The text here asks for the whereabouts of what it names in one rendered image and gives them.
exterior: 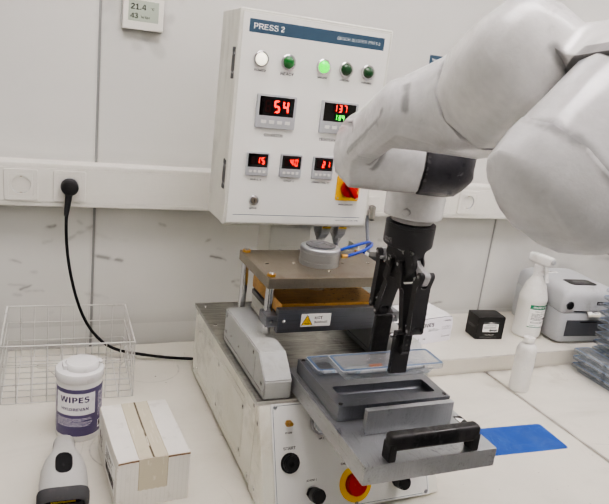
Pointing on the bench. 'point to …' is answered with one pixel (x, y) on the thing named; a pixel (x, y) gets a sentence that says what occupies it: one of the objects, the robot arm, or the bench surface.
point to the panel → (319, 464)
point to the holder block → (367, 391)
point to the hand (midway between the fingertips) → (389, 344)
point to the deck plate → (340, 343)
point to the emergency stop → (354, 486)
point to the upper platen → (311, 296)
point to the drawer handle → (401, 440)
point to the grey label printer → (569, 305)
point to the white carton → (435, 326)
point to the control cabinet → (258, 65)
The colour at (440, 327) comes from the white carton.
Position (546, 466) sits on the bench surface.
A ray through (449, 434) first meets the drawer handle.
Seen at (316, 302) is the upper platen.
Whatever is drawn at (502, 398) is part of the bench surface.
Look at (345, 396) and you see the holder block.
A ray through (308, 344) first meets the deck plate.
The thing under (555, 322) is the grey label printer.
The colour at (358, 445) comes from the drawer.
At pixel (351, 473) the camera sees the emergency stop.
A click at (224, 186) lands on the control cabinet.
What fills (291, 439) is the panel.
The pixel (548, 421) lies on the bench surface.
